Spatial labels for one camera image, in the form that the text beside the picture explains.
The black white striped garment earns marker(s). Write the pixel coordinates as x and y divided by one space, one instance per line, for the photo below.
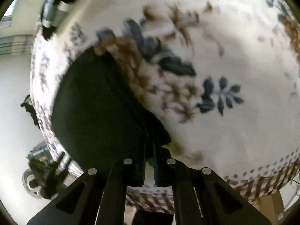
97 118

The round white floor object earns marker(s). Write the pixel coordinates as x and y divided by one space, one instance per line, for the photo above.
31 184

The white floral bed sheet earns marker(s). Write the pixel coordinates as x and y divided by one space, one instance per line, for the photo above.
222 76

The green metal rack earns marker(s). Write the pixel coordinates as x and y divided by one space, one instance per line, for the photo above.
40 159

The brown cardboard box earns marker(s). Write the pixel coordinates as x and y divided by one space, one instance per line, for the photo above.
271 207

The folded black grey striped clothes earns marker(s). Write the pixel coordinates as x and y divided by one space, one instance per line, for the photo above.
52 14

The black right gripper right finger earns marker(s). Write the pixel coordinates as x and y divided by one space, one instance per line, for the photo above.
201 196

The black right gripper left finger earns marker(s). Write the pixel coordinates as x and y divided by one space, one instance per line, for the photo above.
98 196

